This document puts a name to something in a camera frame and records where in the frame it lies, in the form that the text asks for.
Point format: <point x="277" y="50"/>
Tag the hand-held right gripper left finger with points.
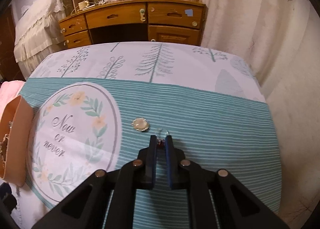
<point x="153" y="154"/>

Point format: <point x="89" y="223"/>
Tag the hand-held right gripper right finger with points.
<point x="169" y="159"/>

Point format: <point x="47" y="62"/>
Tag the tree print tablecloth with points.
<point x="200" y="119"/>

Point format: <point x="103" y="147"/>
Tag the pink blanket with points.
<point x="10" y="91"/>

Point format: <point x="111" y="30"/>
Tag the pale green hook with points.
<point x="142" y="14"/>

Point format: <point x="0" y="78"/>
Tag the wooden desk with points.
<point x="117" y="16"/>

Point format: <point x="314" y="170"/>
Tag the blue sticker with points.
<point x="189" y="13"/>

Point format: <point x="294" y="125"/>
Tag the brown wooden door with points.
<point x="7" y="44"/>

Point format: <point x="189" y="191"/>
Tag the white leaf print curtain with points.
<point x="275" y="44"/>

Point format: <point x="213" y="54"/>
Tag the white cup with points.
<point x="83" y="5"/>

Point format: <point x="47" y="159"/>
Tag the lace covered furniture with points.
<point x="37" y="26"/>

